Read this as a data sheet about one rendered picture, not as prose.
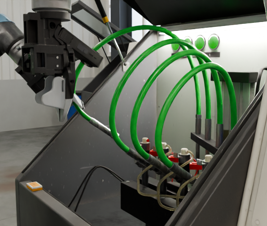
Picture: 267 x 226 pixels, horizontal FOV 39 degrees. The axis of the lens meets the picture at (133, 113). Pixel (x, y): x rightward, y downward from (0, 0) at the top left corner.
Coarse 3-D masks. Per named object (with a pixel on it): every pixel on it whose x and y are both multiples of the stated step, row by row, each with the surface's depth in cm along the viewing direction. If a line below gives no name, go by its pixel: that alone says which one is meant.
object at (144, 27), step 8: (120, 32) 106; (128, 32) 107; (168, 32) 109; (104, 40) 105; (96, 48) 105; (184, 48) 110; (80, 64) 105; (192, 64) 111; (200, 96) 113; (200, 104) 113; (80, 112) 106; (200, 112) 114; (88, 120) 107
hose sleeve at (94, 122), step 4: (92, 120) 107; (96, 120) 108; (92, 124) 108; (96, 124) 108; (100, 124) 108; (100, 128) 108; (104, 128) 108; (108, 128) 109; (104, 132) 109; (108, 132) 109
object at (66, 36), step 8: (64, 32) 73; (64, 40) 73; (72, 40) 74; (80, 40) 75; (72, 48) 74; (80, 48) 75; (88, 48) 76; (80, 56) 77; (88, 56) 77; (96, 56) 78; (88, 64) 78; (96, 64) 78
